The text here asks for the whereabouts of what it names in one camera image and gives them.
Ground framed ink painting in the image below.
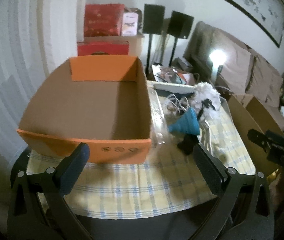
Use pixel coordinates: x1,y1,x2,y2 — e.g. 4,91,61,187
225,0,284,47

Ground white curtain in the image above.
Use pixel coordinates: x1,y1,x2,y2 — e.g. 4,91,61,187
0,0,78,162

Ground small black clip stand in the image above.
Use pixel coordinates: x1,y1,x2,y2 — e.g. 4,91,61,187
177,134,199,155

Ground pink white tissue pack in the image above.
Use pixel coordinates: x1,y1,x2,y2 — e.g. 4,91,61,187
121,12,139,36

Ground grey black window squeegee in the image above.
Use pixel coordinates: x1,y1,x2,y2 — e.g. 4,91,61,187
153,82,195,99

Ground bright portable lamp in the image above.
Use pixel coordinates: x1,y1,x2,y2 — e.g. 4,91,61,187
209,49,228,67

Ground red gift bag lower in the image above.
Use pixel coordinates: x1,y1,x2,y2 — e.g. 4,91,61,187
77,41,129,56

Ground clear plastic tray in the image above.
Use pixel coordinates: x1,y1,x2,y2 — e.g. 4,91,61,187
147,86,170,147

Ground orange cardboard fruit box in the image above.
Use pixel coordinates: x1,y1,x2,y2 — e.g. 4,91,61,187
17,55,152,164

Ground brown sofa pillow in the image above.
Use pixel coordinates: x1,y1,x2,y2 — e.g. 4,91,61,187
246,55,273,101
212,29,253,94

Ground white fluffy duster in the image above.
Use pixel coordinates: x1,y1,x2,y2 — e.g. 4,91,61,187
188,82,221,121

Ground brown cardboard box background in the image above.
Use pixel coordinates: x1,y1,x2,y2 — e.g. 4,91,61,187
84,34,145,57

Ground bag of cables clutter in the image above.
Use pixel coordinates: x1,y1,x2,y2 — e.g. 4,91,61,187
150,64,195,86

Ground right black speaker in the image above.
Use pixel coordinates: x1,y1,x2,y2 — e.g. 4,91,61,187
167,11,194,39

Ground left black speaker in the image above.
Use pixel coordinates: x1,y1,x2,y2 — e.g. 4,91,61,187
143,4,165,35

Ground open cardboard box right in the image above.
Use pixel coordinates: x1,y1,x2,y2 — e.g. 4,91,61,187
228,94,284,176

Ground teal silicone funnel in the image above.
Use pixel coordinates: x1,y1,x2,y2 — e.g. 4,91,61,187
168,108,200,135

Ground black speaker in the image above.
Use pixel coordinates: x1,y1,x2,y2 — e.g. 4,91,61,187
167,11,194,39
143,4,165,35

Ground yellow plaid tablecloth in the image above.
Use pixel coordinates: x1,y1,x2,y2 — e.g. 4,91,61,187
26,98,256,219

